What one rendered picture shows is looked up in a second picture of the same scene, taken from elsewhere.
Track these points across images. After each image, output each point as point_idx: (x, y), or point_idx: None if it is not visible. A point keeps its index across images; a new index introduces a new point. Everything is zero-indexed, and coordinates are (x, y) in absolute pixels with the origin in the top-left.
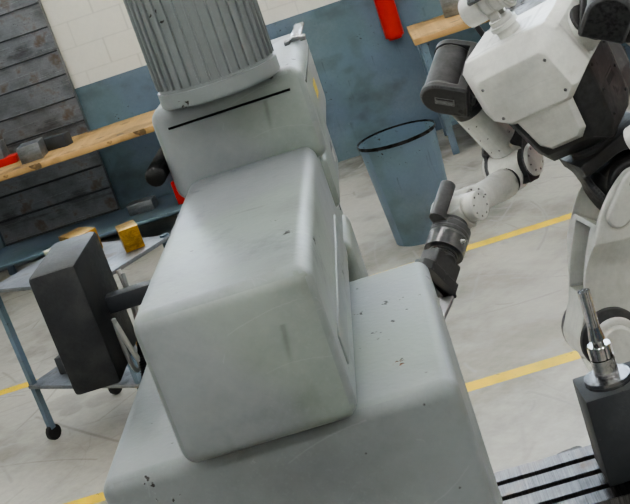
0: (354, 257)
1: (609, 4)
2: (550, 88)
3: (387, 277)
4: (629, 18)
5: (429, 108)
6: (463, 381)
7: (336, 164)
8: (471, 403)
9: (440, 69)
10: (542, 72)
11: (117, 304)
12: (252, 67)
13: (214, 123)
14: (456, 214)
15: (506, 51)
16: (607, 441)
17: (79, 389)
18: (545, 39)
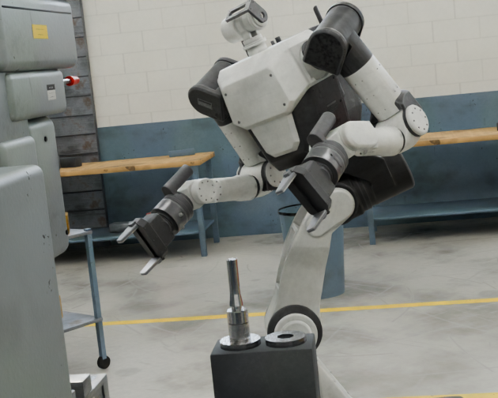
0: (5, 159)
1: (326, 36)
2: (273, 101)
3: (1, 168)
4: (341, 53)
5: (194, 107)
6: (34, 269)
7: (51, 103)
8: (57, 301)
9: (208, 76)
10: (269, 85)
11: None
12: None
13: None
14: (185, 193)
15: (247, 65)
16: (222, 395)
17: None
18: (274, 58)
